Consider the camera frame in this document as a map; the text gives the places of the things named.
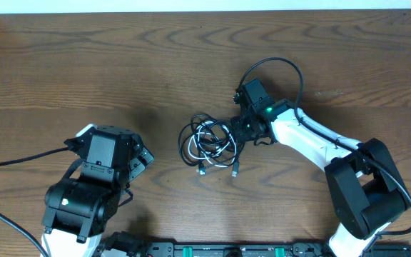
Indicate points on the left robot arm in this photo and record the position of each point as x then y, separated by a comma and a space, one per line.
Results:
95, 185

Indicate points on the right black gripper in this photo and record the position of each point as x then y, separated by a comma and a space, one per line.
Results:
239, 135

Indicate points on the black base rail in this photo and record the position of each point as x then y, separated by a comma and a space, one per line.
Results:
122, 244

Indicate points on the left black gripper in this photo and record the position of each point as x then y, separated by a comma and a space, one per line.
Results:
139, 159

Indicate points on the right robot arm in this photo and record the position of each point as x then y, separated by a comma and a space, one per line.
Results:
365, 187

